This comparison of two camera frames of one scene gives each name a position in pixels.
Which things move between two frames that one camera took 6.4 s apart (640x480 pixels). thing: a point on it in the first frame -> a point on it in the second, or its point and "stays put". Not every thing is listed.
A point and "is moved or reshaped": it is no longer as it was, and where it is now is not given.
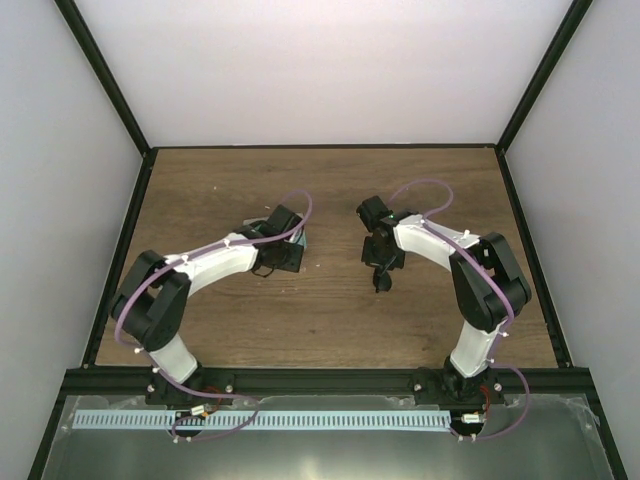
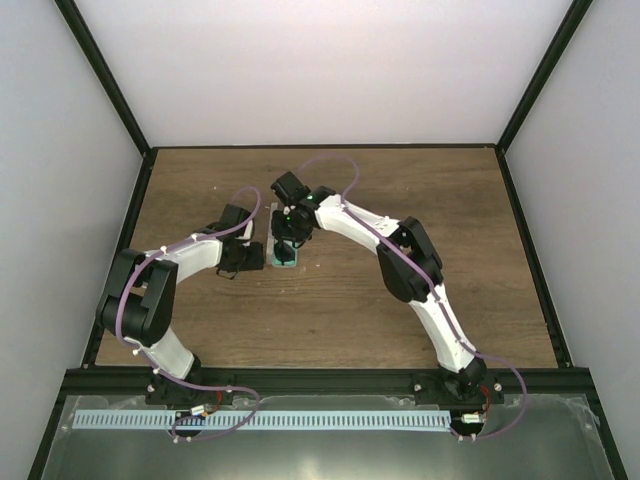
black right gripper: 368,258 -> 279,232
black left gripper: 294,262 -> 256,262
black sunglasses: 382,280 is moved or reshaped
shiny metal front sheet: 535,438 stays put
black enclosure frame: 322,382 stays put
